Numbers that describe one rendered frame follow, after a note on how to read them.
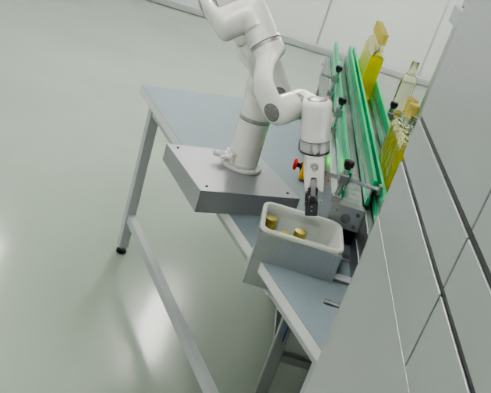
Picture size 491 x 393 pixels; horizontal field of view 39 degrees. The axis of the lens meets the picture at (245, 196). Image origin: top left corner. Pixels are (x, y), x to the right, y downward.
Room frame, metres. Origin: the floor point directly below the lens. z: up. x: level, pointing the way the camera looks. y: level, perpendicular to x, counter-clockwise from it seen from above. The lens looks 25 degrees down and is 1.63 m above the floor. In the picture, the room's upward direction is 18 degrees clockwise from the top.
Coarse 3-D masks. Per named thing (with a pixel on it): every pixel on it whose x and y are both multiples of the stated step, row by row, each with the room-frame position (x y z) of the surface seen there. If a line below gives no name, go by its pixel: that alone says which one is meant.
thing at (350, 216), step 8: (336, 208) 1.76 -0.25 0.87; (344, 208) 1.76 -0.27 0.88; (352, 208) 1.76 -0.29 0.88; (360, 208) 1.78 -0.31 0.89; (328, 216) 1.76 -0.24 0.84; (336, 216) 1.76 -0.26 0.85; (344, 216) 1.76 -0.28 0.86; (352, 216) 1.77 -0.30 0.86; (360, 216) 1.77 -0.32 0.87; (344, 224) 1.76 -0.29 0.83; (352, 224) 1.77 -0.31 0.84; (360, 224) 1.77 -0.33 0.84
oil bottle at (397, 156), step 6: (402, 138) 1.86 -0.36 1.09; (402, 144) 1.83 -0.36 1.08; (396, 150) 1.85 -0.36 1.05; (402, 150) 1.82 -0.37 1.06; (396, 156) 1.83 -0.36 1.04; (402, 156) 1.82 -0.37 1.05; (390, 162) 1.86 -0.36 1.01; (396, 162) 1.82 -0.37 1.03; (390, 168) 1.83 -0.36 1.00; (396, 168) 1.82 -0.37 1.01; (390, 174) 1.82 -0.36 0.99; (384, 180) 1.84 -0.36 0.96; (390, 180) 1.82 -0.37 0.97
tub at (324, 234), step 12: (264, 204) 1.71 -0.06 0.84; (276, 204) 1.73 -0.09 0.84; (264, 216) 1.64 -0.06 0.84; (276, 216) 1.73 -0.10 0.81; (288, 216) 1.73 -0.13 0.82; (300, 216) 1.73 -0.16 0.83; (312, 216) 1.73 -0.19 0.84; (264, 228) 1.57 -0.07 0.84; (276, 228) 1.72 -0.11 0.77; (288, 228) 1.72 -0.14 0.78; (312, 228) 1.73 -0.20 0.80; (324, 228) 1.73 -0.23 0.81; (336, 228) 1.72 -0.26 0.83; (300, 240) 1.57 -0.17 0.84; (312, 240) 1.73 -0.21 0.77; (324, 240) 1.73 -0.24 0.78; (336, 240) 1.67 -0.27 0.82; (336, 252) 1.57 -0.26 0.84
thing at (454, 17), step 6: (456, 6) 2.53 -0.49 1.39; (462, 6) 2.55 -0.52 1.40; (456, 12) 2.50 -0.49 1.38; (450, 18) 2.54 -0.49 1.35; (456, 18) 2.46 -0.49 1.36; (456, 24) 2.43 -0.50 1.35; (450, 36) 2.53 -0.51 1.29; (444, 48) 2.55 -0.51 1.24; (438, 66) 2.53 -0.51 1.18; (432, 78) 2.55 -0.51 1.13; (426, 90) 2.55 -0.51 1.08; (426, 96) 2.52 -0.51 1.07; (420, 108) 2.54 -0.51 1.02; (420, 114) 2.50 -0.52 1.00
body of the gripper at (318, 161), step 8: (328, 152) 1.66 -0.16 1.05; (304, 160) 1.66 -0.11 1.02; (312, 160) 1.63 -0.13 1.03; (320, 160) 1.63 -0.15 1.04; (304, 168) 1.65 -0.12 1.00; (312, 168) 1.63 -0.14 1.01; (320, 168) 1.63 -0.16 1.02; (304, 176) 1.64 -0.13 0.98; (312, 176) 1.62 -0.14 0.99; (320, 176) 1.62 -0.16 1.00; (304, 184) 1.64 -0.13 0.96; (320, 184) 1.62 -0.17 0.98
